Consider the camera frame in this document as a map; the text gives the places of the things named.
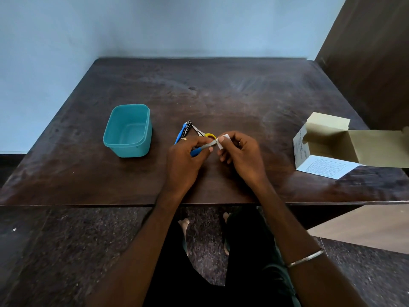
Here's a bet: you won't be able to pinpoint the beige board surface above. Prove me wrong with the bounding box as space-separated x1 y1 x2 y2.
306 204 409 255

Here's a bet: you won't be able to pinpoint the person's left hand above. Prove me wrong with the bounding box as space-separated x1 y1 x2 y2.
159 136 215 202

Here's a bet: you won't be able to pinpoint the person's left foot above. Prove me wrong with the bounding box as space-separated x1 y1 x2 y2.
178 218 191 240

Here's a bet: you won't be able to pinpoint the brown wooden cabinet panel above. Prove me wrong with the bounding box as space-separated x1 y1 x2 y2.
314 0 409 131

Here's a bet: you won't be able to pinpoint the person's left forearm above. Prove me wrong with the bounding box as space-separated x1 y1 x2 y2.
86 190 186 307

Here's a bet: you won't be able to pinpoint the white cardboard box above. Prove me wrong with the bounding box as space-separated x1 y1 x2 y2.
293 112 409 180

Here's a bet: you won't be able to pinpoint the silver bracelet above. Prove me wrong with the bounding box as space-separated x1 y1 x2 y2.
285 248 325 269

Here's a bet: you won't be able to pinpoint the yellow handled scissors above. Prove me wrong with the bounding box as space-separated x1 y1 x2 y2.
191 124 217 140

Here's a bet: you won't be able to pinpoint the person's right forearm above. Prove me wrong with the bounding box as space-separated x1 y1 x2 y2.
254 179 362 307

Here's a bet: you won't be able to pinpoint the teal plastic container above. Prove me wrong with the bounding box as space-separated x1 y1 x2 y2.
102 104 153 158

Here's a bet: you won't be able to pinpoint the white wipe pad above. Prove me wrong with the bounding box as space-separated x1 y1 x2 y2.
216 134 231 151

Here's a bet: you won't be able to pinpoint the blue-handled small tool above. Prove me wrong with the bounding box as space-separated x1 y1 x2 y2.
174 122 188 145

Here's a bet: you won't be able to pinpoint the person's right hand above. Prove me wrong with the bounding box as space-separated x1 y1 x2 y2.
217 130 269 192

